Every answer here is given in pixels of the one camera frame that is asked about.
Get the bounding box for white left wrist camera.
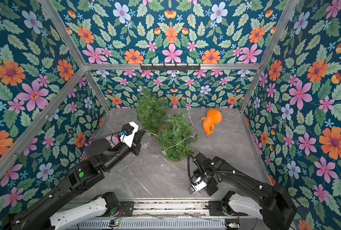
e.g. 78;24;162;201
119;122;139;147

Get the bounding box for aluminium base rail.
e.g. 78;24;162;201
58;198;246;220

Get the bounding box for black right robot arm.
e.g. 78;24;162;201
187;153;297;230

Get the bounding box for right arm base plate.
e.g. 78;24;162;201
205;201;234;216

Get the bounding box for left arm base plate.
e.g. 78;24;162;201
112;201;135;218

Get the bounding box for pink alarm clock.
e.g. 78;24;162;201
105;135;120;147

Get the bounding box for orange plush toy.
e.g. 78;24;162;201
202;109;223;136

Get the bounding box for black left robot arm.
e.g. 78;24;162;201
2;123;146;230

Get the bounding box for green christmas tree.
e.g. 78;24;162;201
136;89;168;134
157;110;198;162

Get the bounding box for aluminium frame struts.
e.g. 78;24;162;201
0;1;300;180

